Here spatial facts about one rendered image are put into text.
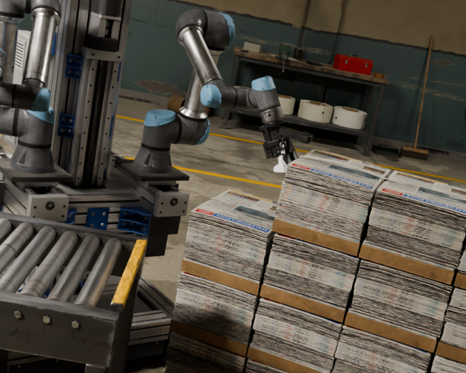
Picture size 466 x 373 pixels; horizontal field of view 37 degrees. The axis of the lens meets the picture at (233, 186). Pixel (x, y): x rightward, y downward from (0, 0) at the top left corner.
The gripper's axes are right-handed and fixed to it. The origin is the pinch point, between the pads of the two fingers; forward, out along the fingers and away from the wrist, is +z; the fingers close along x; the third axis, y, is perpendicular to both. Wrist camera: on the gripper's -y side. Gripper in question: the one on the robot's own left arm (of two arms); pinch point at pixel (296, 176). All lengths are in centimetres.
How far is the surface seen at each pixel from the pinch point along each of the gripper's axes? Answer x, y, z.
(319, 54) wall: -625, 126, -74
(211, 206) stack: 8.5, 29.6, 1.8
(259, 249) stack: 18.9, 12.8, 18.4
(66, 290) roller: 92, 34, 3
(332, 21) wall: -628, 100, -107
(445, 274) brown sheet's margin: 18, -42, 38
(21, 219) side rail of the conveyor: 63, 65, -14
